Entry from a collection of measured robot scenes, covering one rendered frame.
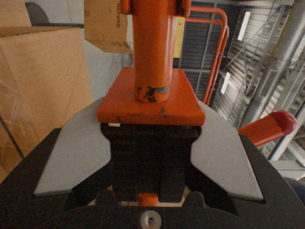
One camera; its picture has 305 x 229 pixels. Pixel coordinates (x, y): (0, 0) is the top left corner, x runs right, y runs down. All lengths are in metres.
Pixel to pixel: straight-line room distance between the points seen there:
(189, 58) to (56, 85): 11.01
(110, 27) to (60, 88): 1.25
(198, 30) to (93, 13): 9.67
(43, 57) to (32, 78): 0.03
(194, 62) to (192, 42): 1.31
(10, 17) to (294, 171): 2.68
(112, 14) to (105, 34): 0.17
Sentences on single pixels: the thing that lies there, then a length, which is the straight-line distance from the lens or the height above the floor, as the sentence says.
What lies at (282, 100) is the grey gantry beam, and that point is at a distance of 2.85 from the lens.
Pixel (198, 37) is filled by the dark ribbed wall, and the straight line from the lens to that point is 10.99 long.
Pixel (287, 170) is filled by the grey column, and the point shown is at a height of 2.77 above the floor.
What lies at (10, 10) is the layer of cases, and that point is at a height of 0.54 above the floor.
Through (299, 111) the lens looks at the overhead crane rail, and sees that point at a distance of 2.63.
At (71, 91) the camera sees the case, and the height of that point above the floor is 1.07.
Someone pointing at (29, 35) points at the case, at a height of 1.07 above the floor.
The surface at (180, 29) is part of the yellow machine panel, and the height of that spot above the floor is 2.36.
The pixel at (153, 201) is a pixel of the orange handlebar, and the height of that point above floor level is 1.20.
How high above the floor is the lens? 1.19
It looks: 1 degrees up
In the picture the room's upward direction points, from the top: 92 degrees clockwise
